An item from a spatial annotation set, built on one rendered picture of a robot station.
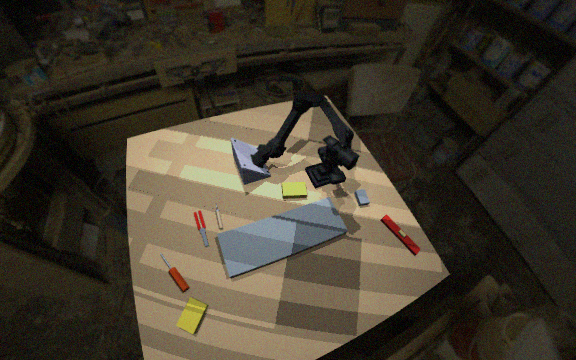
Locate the red spirit level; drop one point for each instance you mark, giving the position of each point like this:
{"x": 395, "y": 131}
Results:
{"x": 400, "y": 234}

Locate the awl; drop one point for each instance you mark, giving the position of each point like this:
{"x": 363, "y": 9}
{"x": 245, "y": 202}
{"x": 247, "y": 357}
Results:
{"x": 219, "y": 219}

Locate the yellow rectangular block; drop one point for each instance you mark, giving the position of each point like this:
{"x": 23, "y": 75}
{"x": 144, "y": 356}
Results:
{"x": 294, "y": 190}
{"x": 192, "y": 315}

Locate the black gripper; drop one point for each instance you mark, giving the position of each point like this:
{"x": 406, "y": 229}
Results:
{"x": 337, "y": 176}

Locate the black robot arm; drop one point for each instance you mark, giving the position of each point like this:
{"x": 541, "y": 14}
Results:
{"x": 275, "y": 147}

